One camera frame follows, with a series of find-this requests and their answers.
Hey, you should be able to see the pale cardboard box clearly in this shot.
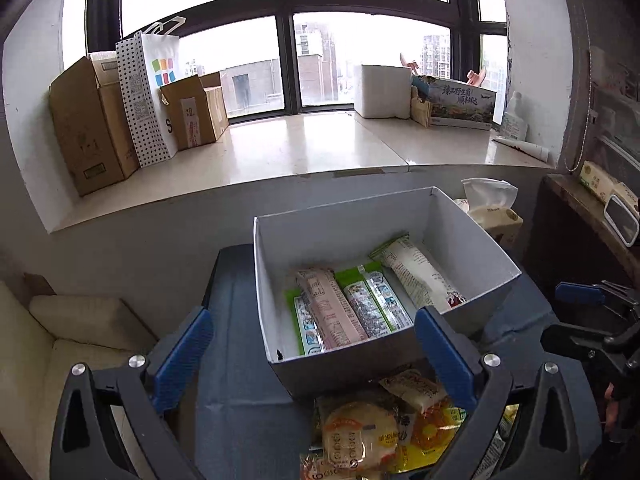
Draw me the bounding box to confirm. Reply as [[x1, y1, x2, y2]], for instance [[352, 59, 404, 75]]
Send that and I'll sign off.
[[89, 51, 121, 87]]

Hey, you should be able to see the yellow snack bag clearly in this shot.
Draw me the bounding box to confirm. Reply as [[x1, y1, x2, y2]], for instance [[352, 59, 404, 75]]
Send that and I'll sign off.
[[387, 395, 468, 476]]

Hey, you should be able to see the white tube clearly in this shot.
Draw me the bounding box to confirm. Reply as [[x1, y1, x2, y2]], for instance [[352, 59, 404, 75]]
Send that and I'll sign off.
[[492, 136, 550, 162]]

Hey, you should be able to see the dark wooden cabinet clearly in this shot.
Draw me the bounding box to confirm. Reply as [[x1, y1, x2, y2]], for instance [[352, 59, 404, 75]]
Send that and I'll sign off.
[[530, 174, 640, 313]]

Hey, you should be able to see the green snack packet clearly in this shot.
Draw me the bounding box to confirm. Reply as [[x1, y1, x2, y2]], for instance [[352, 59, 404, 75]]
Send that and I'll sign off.
[[335, 267, 395, 339], [367, 261, 415, 331], [285, 287, 322, 356]]

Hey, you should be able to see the red and yellow snack packet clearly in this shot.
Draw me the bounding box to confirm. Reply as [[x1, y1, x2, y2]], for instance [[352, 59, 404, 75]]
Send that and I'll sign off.
[[299, 452, 353, 480]]

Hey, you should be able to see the cream sofa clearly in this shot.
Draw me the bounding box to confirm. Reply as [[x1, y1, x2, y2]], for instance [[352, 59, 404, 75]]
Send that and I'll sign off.
[[0, 280, 162, 480]]

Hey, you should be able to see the white framed device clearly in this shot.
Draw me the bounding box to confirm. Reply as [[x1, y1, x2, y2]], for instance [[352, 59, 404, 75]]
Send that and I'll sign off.
[[603, 194, 640, 247]]

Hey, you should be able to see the black window frame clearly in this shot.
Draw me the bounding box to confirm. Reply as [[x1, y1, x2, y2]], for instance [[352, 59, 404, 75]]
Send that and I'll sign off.
[[86, 0, 508, 122]]

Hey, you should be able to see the white and yellow snack packet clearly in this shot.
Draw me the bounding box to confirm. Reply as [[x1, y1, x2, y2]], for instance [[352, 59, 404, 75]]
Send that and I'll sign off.
[[470, 405, 519, 480]]

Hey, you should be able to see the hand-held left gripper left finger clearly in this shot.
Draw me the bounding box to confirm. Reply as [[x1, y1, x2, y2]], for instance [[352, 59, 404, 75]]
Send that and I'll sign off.
[[50, 305, 216, 480]]

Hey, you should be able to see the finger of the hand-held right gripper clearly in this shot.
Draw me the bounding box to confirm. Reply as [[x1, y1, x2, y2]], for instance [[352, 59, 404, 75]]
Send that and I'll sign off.
[[555, 280, 640, 322], [541, 322, 632, 362]]

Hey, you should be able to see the white foam box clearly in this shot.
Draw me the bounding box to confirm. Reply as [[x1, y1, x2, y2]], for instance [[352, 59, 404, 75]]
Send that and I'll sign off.
[[353, 63, 425, 120]]

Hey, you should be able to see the large brown cardboard box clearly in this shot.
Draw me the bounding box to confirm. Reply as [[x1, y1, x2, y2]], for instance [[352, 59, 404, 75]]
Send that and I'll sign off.
[[48, 56, 141, 197]]

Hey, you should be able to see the pink snack packet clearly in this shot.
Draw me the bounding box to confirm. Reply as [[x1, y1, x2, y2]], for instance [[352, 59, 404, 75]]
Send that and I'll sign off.
[[295, 267, 369, 352]]

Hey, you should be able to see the printed landscape carton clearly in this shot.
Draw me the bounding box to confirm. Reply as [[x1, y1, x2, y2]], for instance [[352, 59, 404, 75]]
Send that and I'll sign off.
[[411, 75, 498, 131]]

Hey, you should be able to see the beige snack packet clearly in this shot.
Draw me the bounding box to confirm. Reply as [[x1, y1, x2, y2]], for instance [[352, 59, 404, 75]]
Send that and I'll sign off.
[[378, 369, 448, 413]]

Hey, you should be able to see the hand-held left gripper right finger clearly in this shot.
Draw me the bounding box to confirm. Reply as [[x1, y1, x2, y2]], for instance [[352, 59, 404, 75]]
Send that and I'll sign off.
[[414, 305, 603, 480]]

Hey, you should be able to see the long white snack packet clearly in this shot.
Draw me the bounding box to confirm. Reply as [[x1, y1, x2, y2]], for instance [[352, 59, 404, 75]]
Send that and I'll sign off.
[[370, 232, 468, 313]]

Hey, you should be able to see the small wooden holder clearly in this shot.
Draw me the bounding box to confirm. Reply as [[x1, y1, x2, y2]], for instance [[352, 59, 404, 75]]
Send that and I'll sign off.
[[410, 85, 434, 128]]

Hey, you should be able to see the small open cardboard box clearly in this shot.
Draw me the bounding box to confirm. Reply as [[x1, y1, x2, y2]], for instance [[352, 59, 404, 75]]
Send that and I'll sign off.
[[159, 72, 230, 151]]

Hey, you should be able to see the white cardboard box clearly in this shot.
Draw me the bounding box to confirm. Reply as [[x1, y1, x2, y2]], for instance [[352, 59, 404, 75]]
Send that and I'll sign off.
[[252, 186, 523, 401]]

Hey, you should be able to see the green and white tissue pack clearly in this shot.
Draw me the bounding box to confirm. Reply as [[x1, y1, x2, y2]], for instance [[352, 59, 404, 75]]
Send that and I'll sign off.
[[580, 161, 639, 207]]

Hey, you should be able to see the beige tissue pack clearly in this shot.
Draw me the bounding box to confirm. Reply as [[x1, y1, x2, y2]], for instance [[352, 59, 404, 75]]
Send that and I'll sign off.
[[460, 178, 524, 242]]

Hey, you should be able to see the round cracker packet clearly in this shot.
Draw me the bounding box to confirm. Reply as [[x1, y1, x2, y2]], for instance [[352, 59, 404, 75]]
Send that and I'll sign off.
[[314, 395, 416, 480]]

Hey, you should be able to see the white plastic bottle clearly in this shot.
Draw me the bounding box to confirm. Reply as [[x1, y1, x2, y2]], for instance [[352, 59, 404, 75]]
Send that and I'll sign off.
[[500, 91, 529, 142]]

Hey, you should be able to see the polka dot paper bag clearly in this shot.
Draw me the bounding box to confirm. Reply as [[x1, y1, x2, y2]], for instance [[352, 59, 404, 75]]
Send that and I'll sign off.
[[116, 16, 187, 168]]

